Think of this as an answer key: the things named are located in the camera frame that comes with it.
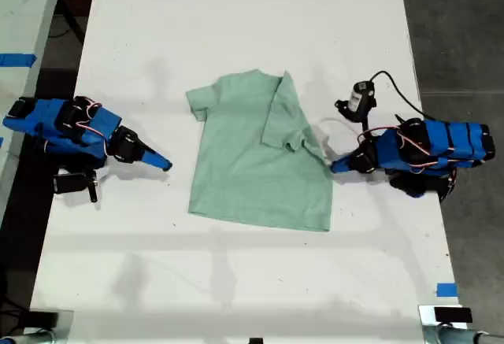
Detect metal table bracket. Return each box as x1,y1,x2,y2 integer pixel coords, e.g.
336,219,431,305
417,303,476,344

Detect black floor cable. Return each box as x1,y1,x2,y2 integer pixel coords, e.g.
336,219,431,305
50,0,87,45

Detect grey labelled camera box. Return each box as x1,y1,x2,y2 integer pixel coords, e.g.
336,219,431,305
334,80,378,131

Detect long blue tape strip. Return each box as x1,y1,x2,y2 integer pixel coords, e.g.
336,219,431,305
0,53,38,69

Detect white side table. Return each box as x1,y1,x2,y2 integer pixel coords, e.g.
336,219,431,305
0,0,66,219

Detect small black flat box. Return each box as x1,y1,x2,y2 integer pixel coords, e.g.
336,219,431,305
433,307,473,324

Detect black camera box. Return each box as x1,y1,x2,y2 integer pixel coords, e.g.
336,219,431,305
52,171,100,204

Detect pale green T-shirt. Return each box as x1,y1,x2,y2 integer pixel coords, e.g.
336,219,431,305
184,68,335,233

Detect short blue tape strip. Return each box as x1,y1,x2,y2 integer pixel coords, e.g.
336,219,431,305
435,282,459,298

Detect black table clamp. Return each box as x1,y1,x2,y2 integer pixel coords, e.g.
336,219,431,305
26,309,76,330

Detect black camera cable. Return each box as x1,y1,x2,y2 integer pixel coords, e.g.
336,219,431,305
369,70,436,121

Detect metal pipe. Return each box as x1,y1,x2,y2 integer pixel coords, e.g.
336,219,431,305
0,329,61,344
437,325,504,344

